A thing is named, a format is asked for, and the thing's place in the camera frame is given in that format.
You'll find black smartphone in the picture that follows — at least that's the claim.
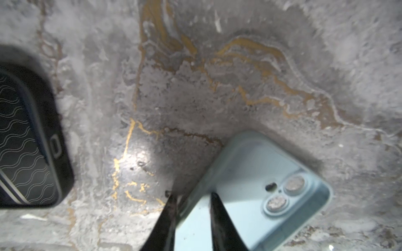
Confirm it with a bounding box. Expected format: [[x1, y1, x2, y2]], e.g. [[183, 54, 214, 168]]
[[1, 73, 58, 207]]

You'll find light green phone case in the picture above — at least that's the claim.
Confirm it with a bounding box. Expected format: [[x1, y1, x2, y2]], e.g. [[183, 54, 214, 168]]
[[174, 131, 333, 251]]

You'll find black phone case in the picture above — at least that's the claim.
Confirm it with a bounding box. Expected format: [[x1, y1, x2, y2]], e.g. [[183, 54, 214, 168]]
[[1, 63, 74, 209]]

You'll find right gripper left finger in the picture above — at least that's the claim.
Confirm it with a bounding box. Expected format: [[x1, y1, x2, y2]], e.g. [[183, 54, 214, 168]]
[[141, 194, 178, 251]]

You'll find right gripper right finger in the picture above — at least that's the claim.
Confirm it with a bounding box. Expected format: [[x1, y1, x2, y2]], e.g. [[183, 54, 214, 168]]
[[209, 192, 248, 251]]

